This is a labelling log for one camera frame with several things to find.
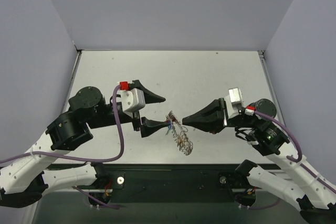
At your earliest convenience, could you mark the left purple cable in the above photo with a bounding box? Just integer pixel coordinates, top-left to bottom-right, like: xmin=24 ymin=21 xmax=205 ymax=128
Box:
xmin=0 ymin=87 xmax=125 ymax=166

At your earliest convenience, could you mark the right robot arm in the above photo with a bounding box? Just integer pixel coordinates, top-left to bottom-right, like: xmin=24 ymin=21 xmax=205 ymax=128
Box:
xmin=182 ymin=96 xmax=335 ymax=223

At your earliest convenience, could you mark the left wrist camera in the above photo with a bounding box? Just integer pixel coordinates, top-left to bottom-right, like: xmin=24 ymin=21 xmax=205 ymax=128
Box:
xmin=119 ymin=81 xmax=145 ymax=117

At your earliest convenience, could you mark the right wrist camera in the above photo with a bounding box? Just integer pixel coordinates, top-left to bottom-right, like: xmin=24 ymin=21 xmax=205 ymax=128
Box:
xmin=224 ymin=88 xmax=255 ymax=120

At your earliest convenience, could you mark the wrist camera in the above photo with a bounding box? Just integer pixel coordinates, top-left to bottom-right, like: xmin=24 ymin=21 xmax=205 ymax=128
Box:
xmin=119 ymin=81 xmax=145 ymax=117
xmin=224 ymin=88 xmax=255 ymax=120

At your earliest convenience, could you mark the metal keyring disc with rings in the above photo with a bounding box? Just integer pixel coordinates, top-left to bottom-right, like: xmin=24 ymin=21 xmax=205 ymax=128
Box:
xmin=166 ymin=111 xmax=193 ymax=156

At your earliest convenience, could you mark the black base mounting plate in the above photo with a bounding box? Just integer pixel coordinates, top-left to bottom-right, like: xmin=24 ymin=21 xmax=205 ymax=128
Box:
xmin=61 ymin=163 xmax=266 ymax=210

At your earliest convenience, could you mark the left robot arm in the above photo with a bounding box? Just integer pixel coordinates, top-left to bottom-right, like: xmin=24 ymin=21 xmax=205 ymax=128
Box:
xmin=1 ymin=80 xmax=168 ymax=208

